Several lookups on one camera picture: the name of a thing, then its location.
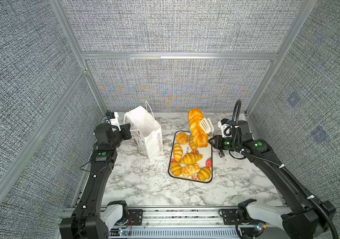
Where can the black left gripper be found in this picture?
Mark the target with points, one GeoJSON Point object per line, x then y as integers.
{"type": "Point", "coordinates": [125, 131]}

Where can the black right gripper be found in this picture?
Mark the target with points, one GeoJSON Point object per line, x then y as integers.
{"type": "Point", "coordinates": [217, 142]}

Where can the long braided fake bread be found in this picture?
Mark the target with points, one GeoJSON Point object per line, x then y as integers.
{"type": "Point", "coordinates": [195, 116]}

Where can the striped fake croissant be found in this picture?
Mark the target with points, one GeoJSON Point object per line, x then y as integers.
{"type": "Point", "coordinates": [193, 145]}
{"type": "Point", "coordinates": [177, 152]}

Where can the white printed paper bag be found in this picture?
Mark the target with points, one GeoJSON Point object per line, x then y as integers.
{"type": "Point", "coordinates": [145, 130]}

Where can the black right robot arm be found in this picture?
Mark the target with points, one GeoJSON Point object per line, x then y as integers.
{"type": "Point", "coordinates": [305, 216]}

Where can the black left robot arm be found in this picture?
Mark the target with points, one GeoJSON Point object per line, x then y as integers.
{"type": "Point", "coordinates": [85, 221]}

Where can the fake croissant centre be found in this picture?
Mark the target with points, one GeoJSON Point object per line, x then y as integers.
{"type": "Point", "coordinates": [191, 158]}

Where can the sugared fake pastry bottom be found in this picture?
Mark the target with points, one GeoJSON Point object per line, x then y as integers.
{"type": "Point", "coordinates": [190, 170]}

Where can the fake croissant lower right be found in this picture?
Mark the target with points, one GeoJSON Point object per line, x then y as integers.
{"type": "Point", "coordinates": [204, 174]}

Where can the fake croissant lower left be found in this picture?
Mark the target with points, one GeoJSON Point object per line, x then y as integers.
{"type": "Point", "coordinates": [175, 169]}

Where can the white strawberry tray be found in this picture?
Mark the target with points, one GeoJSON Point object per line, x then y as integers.
{"type": "Point", "coordinates": [206, 161]}

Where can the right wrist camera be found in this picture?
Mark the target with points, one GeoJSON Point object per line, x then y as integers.
{"type": "Point", "coordinates": [225, 127]}

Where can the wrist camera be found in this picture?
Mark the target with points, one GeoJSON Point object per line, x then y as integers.
{"type": "Point", "coordinates": [225, 127]}
{"type": "Point", "coordinates": [112, 118]}

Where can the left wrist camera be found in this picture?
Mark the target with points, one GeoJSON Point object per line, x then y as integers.
{"type": "Point", "coordinates": [112, 118]}

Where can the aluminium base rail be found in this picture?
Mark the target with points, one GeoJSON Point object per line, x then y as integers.
{"type": "Point", "coordinates": [172, 222]}

